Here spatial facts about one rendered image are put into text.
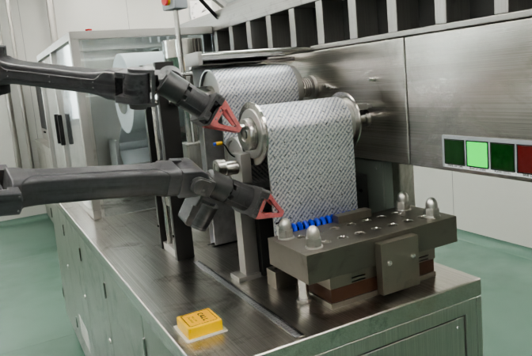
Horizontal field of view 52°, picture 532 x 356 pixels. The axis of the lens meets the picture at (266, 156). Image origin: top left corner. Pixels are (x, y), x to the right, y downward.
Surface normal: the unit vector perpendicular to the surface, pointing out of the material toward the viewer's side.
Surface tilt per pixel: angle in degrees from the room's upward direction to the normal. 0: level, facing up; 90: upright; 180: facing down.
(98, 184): 108
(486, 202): 90
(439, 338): 90
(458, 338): 90
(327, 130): 90
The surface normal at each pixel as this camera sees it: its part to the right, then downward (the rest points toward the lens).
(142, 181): 0.58, 0.36
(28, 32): 0.47, 0.09
